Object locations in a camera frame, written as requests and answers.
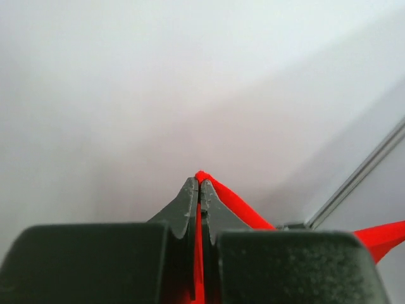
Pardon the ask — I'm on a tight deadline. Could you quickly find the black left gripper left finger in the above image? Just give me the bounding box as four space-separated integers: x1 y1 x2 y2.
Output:
1 177 198 303

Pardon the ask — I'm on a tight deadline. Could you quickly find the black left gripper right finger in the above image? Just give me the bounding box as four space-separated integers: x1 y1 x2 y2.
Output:
199 179 392 304

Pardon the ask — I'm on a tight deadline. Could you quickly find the red t shirt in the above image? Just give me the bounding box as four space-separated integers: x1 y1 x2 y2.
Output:
192 170 405 304

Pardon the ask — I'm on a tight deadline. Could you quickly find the right aluminium corner post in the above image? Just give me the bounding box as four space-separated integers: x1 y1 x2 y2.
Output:
277 117 404 231

